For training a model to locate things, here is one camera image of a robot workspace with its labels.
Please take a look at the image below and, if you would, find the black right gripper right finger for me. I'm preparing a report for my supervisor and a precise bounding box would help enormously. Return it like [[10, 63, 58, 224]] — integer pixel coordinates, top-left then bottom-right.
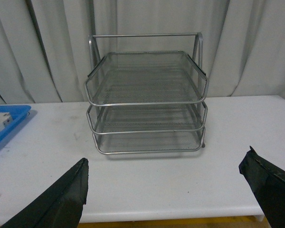
[[239, 147, 285, 228]]

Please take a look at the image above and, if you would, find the silver mesh three-tier rack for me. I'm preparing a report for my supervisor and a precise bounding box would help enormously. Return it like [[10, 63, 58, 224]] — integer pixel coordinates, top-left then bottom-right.
[[85, 32, 209, 155]]

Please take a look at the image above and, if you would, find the blue plastic tray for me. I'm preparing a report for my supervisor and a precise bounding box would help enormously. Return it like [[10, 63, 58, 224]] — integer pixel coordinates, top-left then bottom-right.
[[0, 105, 31, 142]]

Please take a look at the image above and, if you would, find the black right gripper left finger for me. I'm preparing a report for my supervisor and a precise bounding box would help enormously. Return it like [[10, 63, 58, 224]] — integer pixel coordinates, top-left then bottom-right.
[[2, 158, 89, 228]]

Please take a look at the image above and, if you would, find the grey curtain backdrop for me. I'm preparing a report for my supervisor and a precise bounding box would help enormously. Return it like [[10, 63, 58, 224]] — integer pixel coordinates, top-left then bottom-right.
[[0, 0, 285, 104]]

